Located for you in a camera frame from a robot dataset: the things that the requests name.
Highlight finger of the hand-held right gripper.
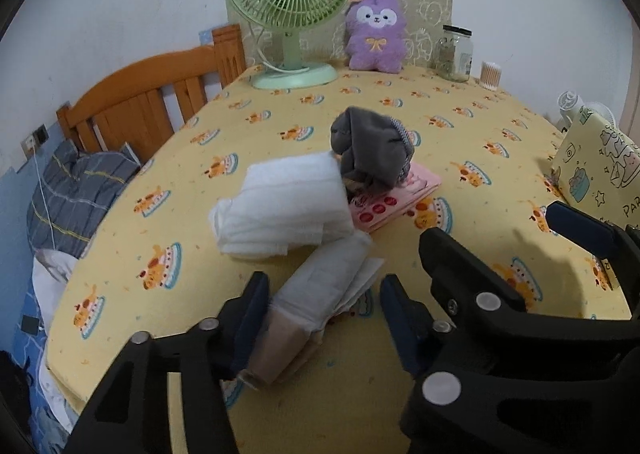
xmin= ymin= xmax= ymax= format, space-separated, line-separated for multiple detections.
xmin=400 ymin=227 xmax=640 ymax=454
xmin=545 ymin=201 xmax=640 ymax=267

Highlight yellow printed tablecloth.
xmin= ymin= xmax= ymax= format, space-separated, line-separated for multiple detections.
xmin=45 ymin=65 xmax=636 ymax=454

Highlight white cable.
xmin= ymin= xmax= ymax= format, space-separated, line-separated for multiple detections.
xmin=30 ymin=154 xmax=53 ymax=250

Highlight patterned olive board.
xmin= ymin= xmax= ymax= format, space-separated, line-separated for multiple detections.
xmin=226 ymin=0 xmax=455 ymax=70

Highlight purple plush bunny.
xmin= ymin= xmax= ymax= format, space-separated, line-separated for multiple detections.
xmin=345 ymin=0 xmax=408 ymax=72

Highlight wooden bed headboard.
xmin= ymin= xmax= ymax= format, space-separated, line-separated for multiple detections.
xmin=56 ymin=24 xmax=248 ymax=165

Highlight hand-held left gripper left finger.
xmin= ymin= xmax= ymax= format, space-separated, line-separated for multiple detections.
xmin=62 ymin=271 xmax=272 ymax=454

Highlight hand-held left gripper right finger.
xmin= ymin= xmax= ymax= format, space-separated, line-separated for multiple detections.
xmin=380 ymin=274 xmax=456 ymax=380

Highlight wall socket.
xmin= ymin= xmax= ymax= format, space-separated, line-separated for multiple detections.
xmin=20 ymin=124 xmax=51 ymax=155

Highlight pink packet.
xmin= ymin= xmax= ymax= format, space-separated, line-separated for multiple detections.
xmin=345 ymin=161 xmax=443 ymax=234

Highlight white standing fan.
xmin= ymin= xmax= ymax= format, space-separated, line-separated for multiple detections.
xmin=557 ymin=90 xmax=618 ymax=132

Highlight cotton swab container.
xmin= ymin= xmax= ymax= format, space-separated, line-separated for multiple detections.
xmin=480 ymin=60 xmax=502 ymax=90

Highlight blue bedsheet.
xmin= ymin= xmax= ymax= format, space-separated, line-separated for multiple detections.
xmin=0 ymin=284 xmax=71 ymax=454

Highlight patterned yellow gift box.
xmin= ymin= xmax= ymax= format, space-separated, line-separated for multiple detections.
xmin=549 ymin=106 xmax=640 ymax=235

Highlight beige door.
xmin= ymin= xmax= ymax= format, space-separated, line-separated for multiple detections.
xmin=617 ymin=59 xmax=640 ymax=135

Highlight grey sock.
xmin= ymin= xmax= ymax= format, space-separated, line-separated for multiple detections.
xmin=330 ymin=105 xmax=416 ymax=187

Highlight white folded tissue stack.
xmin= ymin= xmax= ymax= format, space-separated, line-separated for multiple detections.
xmin=208 ymin=151 xmax=355 ymax=260

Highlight grey plaid pillow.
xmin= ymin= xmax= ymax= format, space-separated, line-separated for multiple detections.
xmin=26 ymin=140 xmax=143 ymax=260

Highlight white bed cloth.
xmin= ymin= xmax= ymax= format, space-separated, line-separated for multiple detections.
xmin=31 ymin=249 xmax=81 ymax=435

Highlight glass jar with dark lid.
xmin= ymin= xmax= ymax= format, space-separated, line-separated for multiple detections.
xmin=434 ymin=25 xmax=474 ymax=82

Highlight beige white socks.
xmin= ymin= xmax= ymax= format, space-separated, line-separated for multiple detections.
xmin=239 ymin=231 xmax=386 ymax=390

